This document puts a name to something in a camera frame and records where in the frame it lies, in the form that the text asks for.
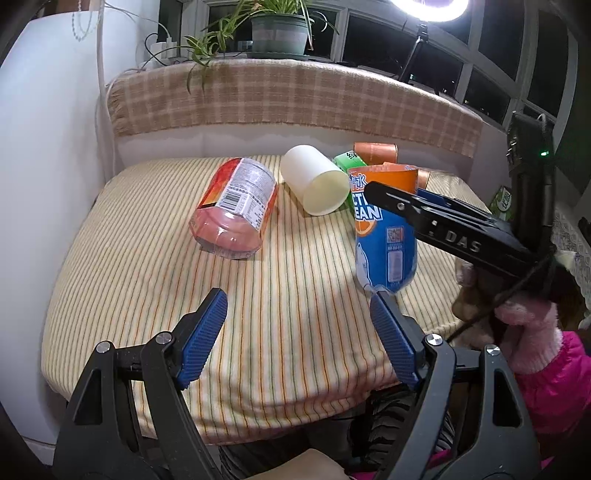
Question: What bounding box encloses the white power strip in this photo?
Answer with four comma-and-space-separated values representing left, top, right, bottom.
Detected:
148, 40, 178, 63

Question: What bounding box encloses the front orange paper cup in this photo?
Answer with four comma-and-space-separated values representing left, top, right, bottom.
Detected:
385, 162, 431, 190

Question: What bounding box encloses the beige plaid sill cloth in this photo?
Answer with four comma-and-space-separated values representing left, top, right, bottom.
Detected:
107, 59, 483, 158

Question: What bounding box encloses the blue orange Arctic Ocean cup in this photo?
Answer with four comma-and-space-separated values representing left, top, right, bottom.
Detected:
348, 164, 418, 293

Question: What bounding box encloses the pink jacket sleeve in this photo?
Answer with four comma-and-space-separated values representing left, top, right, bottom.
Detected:
515, 331, 590, 438

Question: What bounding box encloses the white paper cup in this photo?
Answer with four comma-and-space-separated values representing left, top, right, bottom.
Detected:
280, 145, 349, 216

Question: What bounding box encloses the black tripod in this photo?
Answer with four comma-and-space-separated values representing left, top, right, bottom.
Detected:
399, 20, 441, 95

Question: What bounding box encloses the right hand pink glove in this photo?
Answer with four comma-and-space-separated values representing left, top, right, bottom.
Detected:
452, 259, 565, 375

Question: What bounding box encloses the green white carton box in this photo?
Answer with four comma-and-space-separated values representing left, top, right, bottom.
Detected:
489, 186, 513, 222

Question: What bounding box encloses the white hanging cable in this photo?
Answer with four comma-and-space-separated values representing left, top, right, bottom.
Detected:
71, 0, 119, 183

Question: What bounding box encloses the orange paper cup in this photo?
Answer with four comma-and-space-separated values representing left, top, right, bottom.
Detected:
385, 162, 431, 190
353, 142, 399, 165

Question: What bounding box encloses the ring light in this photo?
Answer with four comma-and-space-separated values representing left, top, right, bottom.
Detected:
392, 0, 470, 23

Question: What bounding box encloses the striped yellow table cloth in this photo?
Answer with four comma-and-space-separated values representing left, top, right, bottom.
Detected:
40, 154, 491, 446

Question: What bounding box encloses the rear orange paper cup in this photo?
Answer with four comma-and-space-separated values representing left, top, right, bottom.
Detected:
353, 142, 399, 165

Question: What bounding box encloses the potted spider plant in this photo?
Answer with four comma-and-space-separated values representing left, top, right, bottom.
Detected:
145, 1, 339, 87

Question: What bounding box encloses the green tea cup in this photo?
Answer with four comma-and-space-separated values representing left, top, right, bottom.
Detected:
332, 150, 367, 215

